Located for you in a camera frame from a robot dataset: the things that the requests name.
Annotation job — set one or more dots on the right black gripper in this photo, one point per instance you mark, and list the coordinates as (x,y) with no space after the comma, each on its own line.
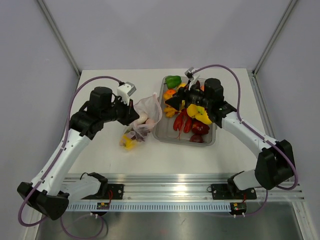
(176,101)

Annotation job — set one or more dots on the left aluminium frame post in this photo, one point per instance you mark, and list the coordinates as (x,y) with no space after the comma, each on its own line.
(58,36)

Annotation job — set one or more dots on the aluminium frame post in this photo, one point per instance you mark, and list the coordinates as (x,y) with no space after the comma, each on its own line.
(275,35)
(58,36)

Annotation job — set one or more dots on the orange tangerine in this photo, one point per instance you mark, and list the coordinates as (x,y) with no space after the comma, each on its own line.
(169,94)

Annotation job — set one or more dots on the yellow bell pepper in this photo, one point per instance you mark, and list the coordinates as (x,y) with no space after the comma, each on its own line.
(129,141)

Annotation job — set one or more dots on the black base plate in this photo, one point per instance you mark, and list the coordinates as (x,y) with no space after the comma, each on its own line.
(115,191)
(220,191)

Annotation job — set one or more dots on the dark red grape bunch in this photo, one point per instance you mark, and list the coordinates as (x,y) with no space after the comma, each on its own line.
(141,133)

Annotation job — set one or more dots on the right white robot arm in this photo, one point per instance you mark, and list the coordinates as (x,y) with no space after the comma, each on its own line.
(275,160)

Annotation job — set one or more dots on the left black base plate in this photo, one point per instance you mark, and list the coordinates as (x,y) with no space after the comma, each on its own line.
(115,191)

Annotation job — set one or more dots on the red crayfish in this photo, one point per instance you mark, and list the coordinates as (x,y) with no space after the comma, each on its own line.
(182,123)

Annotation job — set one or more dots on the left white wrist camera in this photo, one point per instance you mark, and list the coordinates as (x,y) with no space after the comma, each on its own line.
(125,90)

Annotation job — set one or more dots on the clear pink zip top bag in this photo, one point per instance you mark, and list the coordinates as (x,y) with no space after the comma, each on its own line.
(150,113)

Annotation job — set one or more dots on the pink egg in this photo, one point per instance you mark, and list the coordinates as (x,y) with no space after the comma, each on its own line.
(150,122)

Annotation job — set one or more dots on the green bell pepper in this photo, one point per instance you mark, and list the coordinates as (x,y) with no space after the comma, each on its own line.
(172,81)

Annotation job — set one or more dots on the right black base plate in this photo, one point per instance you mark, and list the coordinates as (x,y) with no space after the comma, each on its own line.
(220,191)

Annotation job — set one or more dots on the right aluminium frame post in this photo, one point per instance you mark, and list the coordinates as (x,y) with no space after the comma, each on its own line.
(275,35)

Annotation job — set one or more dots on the red bell pepper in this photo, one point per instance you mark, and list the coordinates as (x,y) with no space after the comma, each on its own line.
(199,128)

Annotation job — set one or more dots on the aluminium mounting rail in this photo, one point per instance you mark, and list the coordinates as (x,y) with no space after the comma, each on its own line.
(184,188)

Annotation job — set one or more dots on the slotted white cable duct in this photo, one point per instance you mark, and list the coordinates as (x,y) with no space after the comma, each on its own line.
(149,207)

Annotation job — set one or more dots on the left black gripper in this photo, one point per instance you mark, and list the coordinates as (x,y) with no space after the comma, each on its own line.
(130,115)

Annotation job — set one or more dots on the dark red apple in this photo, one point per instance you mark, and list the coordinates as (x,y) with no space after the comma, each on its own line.
(196,139)

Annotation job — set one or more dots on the clear plastic food container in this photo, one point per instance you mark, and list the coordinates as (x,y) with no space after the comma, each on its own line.
(164,131)

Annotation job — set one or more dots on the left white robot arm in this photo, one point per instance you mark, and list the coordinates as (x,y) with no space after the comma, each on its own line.
(46,193)

